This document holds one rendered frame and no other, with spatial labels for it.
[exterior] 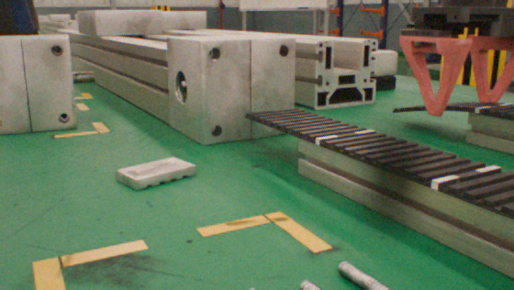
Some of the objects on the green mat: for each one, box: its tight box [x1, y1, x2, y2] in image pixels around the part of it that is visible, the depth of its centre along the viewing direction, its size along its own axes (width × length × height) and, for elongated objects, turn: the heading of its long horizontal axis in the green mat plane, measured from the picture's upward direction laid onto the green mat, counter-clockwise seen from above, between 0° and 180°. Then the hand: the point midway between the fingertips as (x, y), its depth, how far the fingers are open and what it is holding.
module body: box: [162, 28, 378, 110], centre depth 96 cm, size 80×10×8 cm, turn 30°
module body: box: [58, 29, 175, 125], centre depth 87 cm, size 80×10×8 cm, turn 30°
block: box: [0, 34, 95, 135], centre depth 53 cm, size 10×11×10 cm
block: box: [166, 35, 296, 145], centre depth 50 cm, size 9×12×10 cm
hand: (463, 103), depth 47 cm, fingers open, 8 cm apart
